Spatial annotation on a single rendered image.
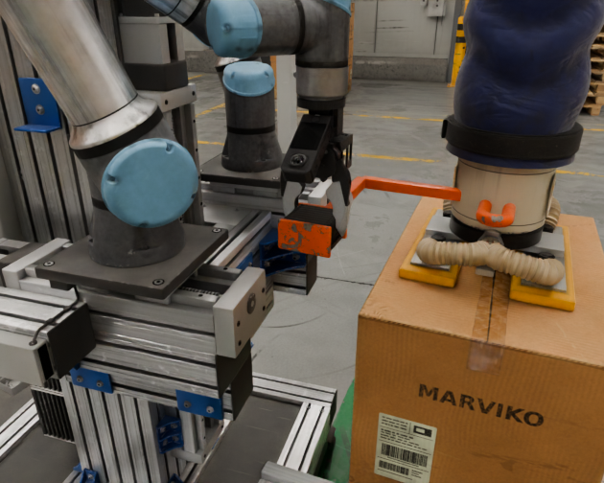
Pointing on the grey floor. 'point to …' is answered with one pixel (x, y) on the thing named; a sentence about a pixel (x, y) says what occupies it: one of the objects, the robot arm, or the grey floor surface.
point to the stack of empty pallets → (603, 59)
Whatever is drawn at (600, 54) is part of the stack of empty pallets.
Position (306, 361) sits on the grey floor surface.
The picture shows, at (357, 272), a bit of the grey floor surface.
